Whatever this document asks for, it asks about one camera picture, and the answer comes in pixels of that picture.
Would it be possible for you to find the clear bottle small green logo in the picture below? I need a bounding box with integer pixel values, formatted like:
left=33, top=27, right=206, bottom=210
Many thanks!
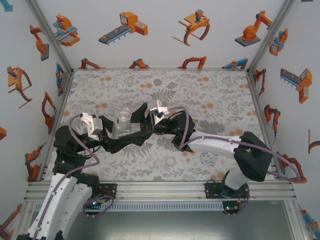
left=111, top=107, right=133, bottom=140

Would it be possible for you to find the floral patterned table mat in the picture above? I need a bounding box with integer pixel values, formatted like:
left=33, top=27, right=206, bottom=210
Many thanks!
left=41, top=68, right=278, bottom=182

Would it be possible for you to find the grey metal corner plate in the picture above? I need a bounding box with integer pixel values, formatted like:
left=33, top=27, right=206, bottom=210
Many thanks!
left=57, top=70, right=74, bottom=97

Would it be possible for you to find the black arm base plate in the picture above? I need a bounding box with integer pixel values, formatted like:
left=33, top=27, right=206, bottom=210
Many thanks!
left=204, top=181, right=226, bottom=200
left=98, top=183, right=118, bottom=200

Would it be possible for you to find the wide aluminium frame rail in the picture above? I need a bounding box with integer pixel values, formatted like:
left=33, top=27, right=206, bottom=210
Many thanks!
left=23, top=181, right=300, bottom=202

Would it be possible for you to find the slotted grey cable duct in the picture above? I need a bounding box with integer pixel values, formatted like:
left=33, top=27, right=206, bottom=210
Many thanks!
left=33, top=201, right=225, bottom=213

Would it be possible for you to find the aluminium frame post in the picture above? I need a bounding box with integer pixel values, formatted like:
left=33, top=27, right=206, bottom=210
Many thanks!
left=24, top=0, right=75, bottom=74
left=246, top=0, right=298, bottom=75

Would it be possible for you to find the aluminium frame leg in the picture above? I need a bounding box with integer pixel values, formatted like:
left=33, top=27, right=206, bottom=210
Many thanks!
left=283, top=199, right=311, bottom=240

